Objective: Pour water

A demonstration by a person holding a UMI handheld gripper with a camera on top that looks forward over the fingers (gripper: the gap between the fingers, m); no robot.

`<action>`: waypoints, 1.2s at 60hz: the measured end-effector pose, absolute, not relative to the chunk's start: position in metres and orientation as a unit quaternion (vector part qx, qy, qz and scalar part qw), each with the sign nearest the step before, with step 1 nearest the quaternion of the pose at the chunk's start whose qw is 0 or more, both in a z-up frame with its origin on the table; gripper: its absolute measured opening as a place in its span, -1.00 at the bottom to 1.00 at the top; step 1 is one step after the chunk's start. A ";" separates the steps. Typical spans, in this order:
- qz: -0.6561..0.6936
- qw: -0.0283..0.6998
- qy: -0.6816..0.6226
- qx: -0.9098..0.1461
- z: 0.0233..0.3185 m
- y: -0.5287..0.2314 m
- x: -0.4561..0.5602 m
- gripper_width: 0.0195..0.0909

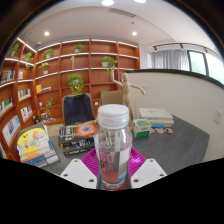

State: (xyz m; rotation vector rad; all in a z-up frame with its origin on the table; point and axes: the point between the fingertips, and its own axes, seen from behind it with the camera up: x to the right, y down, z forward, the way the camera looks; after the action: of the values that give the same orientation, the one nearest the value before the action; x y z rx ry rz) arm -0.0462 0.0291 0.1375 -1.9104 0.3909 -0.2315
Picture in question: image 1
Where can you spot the wooden artist mannequin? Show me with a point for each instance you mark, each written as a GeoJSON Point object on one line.
{"type": "Point", "coordinates": [126, 91]}

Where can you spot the white flat box stack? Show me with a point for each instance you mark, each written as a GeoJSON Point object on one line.
{"type": "Point", "coordinates": [156, 115]}

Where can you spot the clear white-capped water bottle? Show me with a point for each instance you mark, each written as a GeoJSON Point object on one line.
{"type": "Point", "coordinates": [113, 146]}

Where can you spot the wooden shelf unit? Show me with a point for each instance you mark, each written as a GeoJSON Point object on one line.
{"type": "Point", "coordinates": [60, 76]}

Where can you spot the window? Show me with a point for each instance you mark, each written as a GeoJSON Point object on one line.
{"type": "Point", "coordinates": [208, 65]}

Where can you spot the dark book stack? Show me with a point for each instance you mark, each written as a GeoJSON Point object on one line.
{"type": "Point", "coordinates": [78, 133]}

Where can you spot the colourful book stack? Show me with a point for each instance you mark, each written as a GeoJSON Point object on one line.
{"type": "Point", "coordinates": [35, 146]}

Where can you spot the tan chair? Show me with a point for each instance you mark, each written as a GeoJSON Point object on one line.
{"type": "Point", "coordinates": [111, 97]}

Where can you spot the dark blue chair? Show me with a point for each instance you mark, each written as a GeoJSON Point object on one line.
{"type": "Point", "coordinates": [78, 109]}

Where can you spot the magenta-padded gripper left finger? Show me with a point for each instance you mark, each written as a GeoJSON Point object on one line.
{"type": "Point", "coordinates": [76, 171]}

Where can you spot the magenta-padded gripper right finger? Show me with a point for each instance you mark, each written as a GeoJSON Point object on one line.
{"type": "Point", "coordinates": [149, 171]}

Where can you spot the small green-white box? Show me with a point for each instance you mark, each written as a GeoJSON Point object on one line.
{"type": "Point", "coordinates": [142, 129]}

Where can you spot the ceiling lights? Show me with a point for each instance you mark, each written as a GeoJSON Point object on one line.
{"type": "Point", "coordinates": [107, 2]}

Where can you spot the grey curtain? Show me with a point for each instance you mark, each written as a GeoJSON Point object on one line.
{"type": "Point", "coordinates": [170, 60]}

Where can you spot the white wall socket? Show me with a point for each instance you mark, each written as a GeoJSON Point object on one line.
{"type": "Point", "coordinates": [218, 116]}

